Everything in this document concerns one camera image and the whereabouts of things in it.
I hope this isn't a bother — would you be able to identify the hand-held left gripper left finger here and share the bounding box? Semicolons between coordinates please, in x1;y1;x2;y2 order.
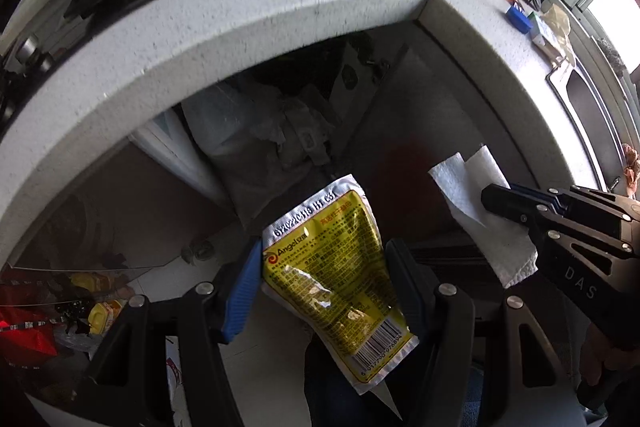
82;239;264;427

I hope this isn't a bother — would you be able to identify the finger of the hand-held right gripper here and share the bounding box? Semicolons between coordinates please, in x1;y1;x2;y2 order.
510;184;640;228
481;183;633;260

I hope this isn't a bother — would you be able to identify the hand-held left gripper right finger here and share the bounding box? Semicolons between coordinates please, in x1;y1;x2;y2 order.
385;238;581;427

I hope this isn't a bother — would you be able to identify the white paper towel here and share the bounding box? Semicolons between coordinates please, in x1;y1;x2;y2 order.
428;144;539;289

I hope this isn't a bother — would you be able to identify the yellow foil yeast packet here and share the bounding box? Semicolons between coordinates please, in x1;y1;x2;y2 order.
261;173;420;397

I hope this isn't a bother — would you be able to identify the clear plastic bin bag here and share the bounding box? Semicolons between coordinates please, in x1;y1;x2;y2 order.
0;264;151;388

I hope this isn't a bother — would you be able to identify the cream cloth rag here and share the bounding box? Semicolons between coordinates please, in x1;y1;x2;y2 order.
542;2;578;68

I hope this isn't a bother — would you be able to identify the person's right hand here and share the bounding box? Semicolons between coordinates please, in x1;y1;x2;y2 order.
580;324;640;390

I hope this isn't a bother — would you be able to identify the red scrub cloth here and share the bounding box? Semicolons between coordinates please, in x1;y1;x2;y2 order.
621;143;640;195

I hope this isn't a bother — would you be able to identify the stainless steel sink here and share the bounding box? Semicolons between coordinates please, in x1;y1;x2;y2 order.
547;62;631;192

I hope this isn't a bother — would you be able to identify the yellow crumpled wrapper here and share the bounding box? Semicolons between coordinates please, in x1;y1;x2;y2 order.
87;299;126;335

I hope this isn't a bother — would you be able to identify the dark steel wool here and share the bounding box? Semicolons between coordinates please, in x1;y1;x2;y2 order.
597;38;628;75

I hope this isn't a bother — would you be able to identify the grey plastic bag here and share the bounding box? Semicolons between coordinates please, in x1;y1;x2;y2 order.
180;82;341;228

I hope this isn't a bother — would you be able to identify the white cabinet panel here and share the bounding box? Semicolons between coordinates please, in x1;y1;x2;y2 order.
127;107;236;208

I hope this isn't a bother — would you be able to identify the white medicine box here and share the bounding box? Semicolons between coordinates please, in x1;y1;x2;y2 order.
527;12;571;60

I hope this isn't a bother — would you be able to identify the small blue box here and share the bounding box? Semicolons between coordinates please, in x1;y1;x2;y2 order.
505;4;532;34

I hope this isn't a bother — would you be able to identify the red plastic wrapper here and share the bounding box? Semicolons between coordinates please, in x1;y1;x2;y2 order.
0;279;61;368

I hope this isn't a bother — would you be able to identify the grey window frame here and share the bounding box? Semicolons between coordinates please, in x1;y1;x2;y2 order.
555;0;640;142

